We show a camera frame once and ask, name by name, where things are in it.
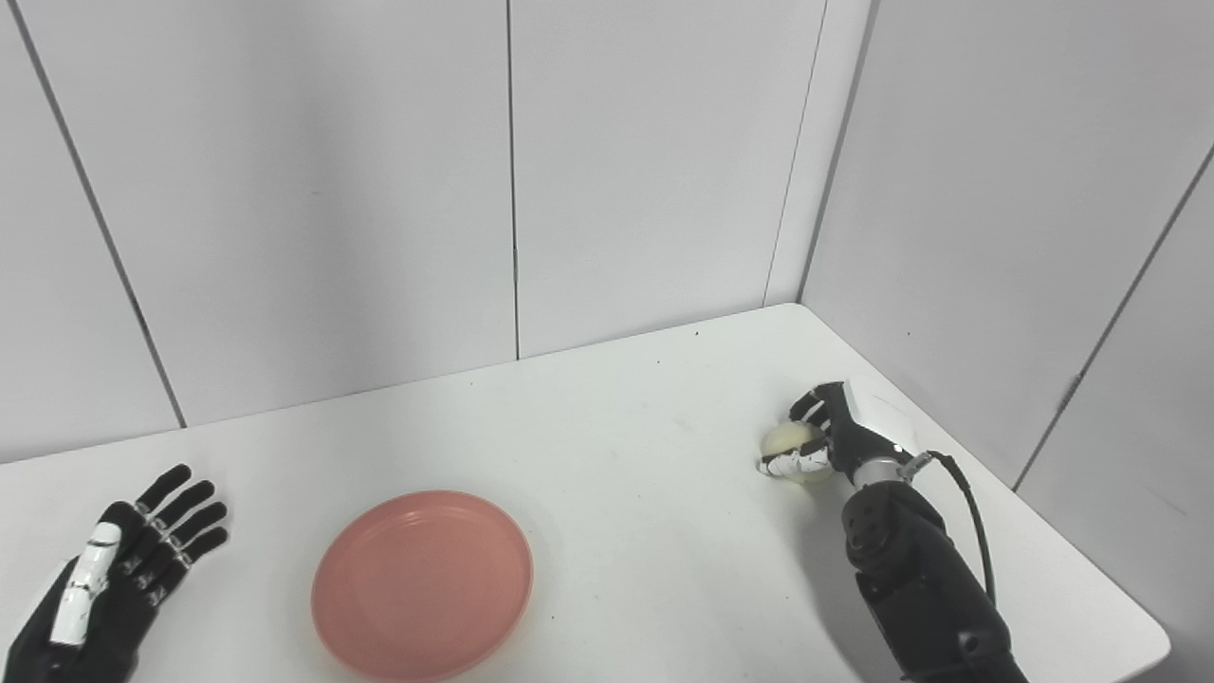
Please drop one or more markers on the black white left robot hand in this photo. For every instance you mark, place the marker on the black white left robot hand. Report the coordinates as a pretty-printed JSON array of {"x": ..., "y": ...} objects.
[{"x": 114, "y": 588}]

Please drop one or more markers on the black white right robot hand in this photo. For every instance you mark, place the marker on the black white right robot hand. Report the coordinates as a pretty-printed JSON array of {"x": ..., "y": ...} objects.
[{"x": 846, "y": 432}]

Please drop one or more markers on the white steamed bun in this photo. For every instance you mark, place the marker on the white steamed bun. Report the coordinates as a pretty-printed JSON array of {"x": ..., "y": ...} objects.
[{"x": 789, "y": 438}]

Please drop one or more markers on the pink round plate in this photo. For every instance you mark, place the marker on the pink round plate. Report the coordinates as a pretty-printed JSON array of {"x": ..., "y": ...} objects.
[{"x": 422, "y": 583}]

